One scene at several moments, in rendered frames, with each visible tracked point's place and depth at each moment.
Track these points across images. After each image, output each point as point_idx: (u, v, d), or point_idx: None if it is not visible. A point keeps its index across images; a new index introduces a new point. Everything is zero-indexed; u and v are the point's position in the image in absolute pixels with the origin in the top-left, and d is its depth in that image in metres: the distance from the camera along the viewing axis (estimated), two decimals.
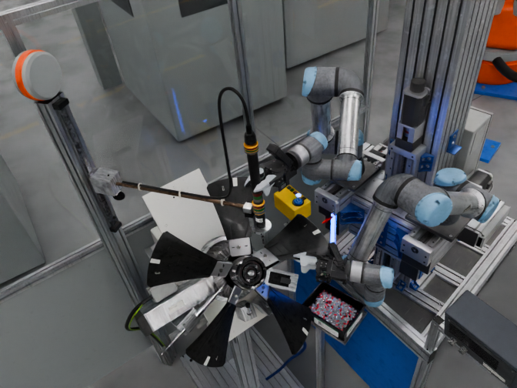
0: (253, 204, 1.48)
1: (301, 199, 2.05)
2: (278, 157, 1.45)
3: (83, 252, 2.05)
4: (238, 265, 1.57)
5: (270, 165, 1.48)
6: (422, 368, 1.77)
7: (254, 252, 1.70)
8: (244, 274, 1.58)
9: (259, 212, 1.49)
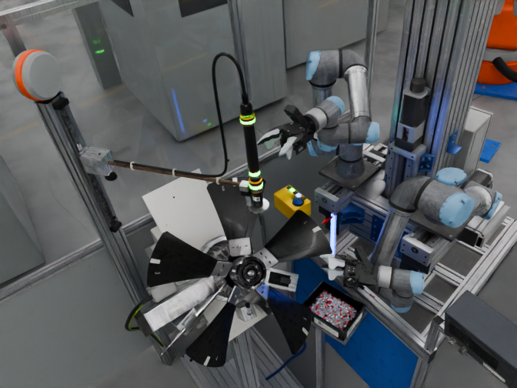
0: (250, 181, 1.41)
1: (301, 199, 2.05)
2: (295, 118, 1.43)
3: (83, 252, 2.05)
4: (238, 265, 1.57)
5: (288, 128, 1.45)
6: (422, 368, 1.77)
7: (254, 254, 1.70)
8: (244, 274, 1.58)
9: (256, 190, 1.42)
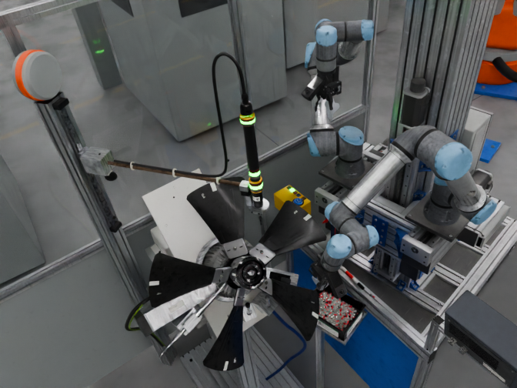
0: (250, 181, 1.41)
1: (301, 199, 2.05)
2: (315, 94, 1.74)
3: (83, 252, 2.05)
4: (250, 256, 1.59)
5: (318, 92, 1.78)
6: (422, 368, 1.77)
7: None
8: (247, 266, 1.59)
9: (256, 190, 1.42)
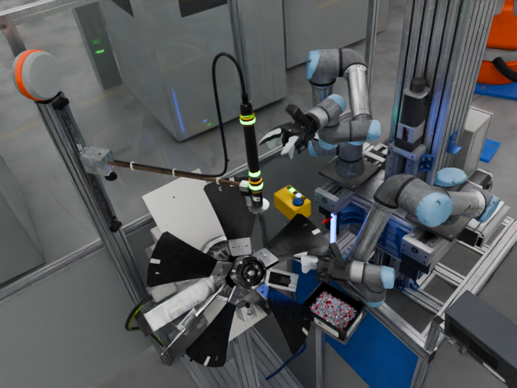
0: (250, 181, 1.41)
1: (301, 199, 2.05)
2: (297, 118, 1.43)
3: (83, 252, 2.05)
4: (254, 256, 1.60)
5: (289, 127, 1.46)
6: (422, 368, 1.77)
7: None
8: (248, 265, 1.59)
9: (256, 190, 1.42)
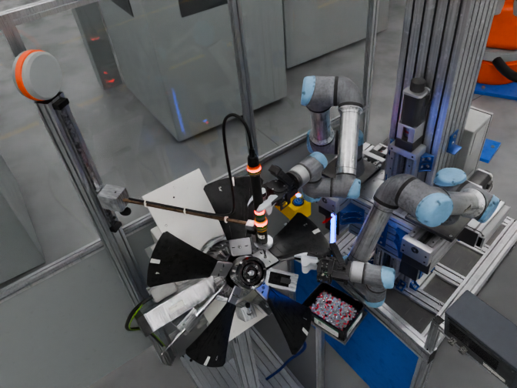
0: (255, 222, 1.54)
1: (301, 199, 2.05)
2: (279, 178, 1.51)
3: (83, 252, 2.05)
4: (254, 256, 1.60)
5: (272, 185, 1.54)
6: (422, 368, 1.77)
7: None
8: (248, 265, 1.59)
9: (261, 229, 1.55)
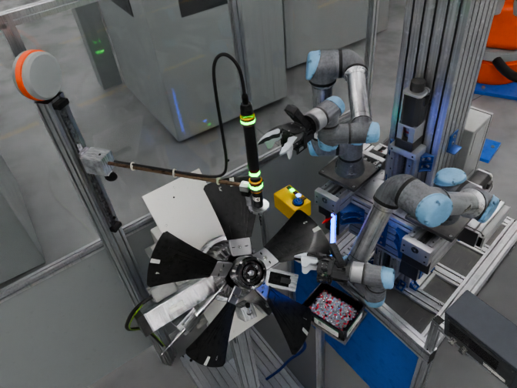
0: (250, 181, 1.42)
1: (301, 199, 2.05)
2: (296, 118, 1.43)
3: (83, 252, 2.05)
4: (254, 256, 1.60)
5: (288, 128, 1.46)
6: (422, 368, 1.77)
7: None
8: (248, 265, 1.59)
9: (256, 190, 1.43)
